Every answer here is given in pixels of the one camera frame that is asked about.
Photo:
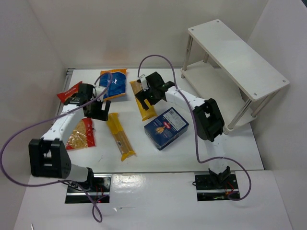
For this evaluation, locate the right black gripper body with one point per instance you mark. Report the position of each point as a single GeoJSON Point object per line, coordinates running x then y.
{"type": "Point", "coordinates": [142, 96]}

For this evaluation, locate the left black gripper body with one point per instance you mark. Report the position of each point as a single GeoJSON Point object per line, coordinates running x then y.
{"type": "Point", "coordinates": [96, 114]}

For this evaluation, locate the blue orange pasta bag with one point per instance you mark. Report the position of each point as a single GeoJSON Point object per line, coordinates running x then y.
{"type": "Point", "coordinates": [117, 78]}

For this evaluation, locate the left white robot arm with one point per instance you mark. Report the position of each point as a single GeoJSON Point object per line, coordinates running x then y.
{"type": "Point", "coordinates": [48, 154]}

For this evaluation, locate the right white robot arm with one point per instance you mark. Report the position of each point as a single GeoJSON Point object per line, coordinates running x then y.
{"type": "Point", "coordinates": [206, 117]}

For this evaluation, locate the dark blue pasta box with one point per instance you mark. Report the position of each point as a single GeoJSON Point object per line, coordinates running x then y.
{"type": "Point", "coordinates": [166, 128]}

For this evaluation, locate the white two-tier shelf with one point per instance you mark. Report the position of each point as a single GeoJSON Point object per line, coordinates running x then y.
{"type": "Point", "coordinates": [220, 65]}

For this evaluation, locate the yellow spaghetti pack right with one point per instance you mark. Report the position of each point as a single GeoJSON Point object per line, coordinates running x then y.
{"type": "Point", "coordinates": [146, 114]}

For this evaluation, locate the yellow spaghetti pack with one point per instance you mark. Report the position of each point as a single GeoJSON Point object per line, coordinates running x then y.
{"type": "Point", "coordinates": [146, 114]}
{"type": "Point", "coordinates": [119, 136]}

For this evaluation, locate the red macaroni bag lower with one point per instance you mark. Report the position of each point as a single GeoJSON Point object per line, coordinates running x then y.
{"type": "Point", "coordinates": [82, 135]}

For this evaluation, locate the red macaroni bag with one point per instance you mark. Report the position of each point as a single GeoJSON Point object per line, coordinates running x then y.
{"type": "Point", "coordinates": [82, 135]}
{"type": "Point", "coordinates": [63, 96]}

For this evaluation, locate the red macaroni bag upper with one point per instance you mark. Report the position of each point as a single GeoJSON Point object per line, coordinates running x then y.
{"type": "Point", "coordinates": [63, 96]}

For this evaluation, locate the yellow spaghetti pack left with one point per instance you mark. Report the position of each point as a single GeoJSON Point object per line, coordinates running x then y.
{"type": "Point", "coordinates": [119, 136]}

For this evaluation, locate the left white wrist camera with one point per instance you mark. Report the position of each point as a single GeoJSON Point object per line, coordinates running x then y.
{"type": "Point", "coordinates": [100, 93]}

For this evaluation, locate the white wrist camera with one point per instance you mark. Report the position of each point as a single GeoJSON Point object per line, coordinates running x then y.
{"type": "Point", "coordinates": [100, 93]}
{"type": "Point", "coordinates": [143, 82]}

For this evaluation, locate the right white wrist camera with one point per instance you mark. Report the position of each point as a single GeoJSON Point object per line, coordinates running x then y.
{"type": "Point", "coordinates": [143, 82]}

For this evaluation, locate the aluminium rail left edge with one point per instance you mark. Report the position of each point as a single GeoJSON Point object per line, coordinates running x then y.
{"type": "Point", "coordinates": [67, 81]}

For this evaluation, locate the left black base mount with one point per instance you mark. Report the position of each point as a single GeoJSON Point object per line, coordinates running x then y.
{"type": "Point", "coordinates": [99, 191]}

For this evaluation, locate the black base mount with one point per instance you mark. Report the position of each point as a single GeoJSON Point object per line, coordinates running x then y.
{"type": "Point", "coordinates": [99, 191]}
{"type": "Point", "coordinates": [207, 191]}

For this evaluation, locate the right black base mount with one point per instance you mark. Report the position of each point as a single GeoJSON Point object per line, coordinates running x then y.
{"type": "Point", "coordinates": [207, 191]}

